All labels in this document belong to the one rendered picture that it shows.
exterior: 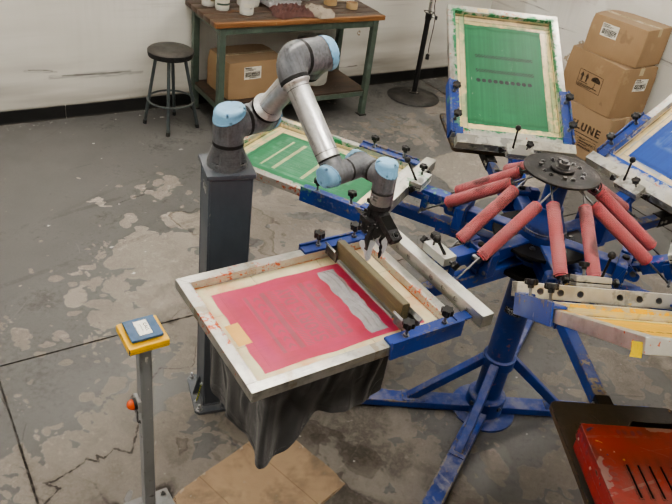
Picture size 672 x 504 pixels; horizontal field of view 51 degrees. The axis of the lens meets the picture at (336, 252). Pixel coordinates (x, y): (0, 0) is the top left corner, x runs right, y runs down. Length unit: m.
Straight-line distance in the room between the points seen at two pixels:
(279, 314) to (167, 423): 1.11
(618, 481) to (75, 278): 3.05
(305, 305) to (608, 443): 1.04
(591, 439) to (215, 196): 1.53
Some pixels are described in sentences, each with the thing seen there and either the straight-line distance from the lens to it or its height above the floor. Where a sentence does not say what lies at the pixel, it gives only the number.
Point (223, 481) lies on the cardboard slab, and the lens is 3.08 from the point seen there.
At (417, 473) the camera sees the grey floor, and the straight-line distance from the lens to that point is 3.25.
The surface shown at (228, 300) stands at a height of 0.96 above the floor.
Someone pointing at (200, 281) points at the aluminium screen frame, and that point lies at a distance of 2.45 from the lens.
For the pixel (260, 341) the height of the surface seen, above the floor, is 0.96.
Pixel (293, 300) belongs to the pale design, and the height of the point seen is 0.96.
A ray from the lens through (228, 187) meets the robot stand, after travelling 2.67.
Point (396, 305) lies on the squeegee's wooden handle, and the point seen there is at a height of 1.04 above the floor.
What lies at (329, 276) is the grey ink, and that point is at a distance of 2.56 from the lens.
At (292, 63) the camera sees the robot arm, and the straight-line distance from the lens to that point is 2.28.
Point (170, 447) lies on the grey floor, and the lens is 3.22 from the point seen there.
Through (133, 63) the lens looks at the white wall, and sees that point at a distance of 5.98.
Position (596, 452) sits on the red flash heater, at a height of 1.10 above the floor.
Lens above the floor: 2.45
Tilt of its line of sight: 34 degrees down
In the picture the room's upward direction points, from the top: 8 degrees clockwise
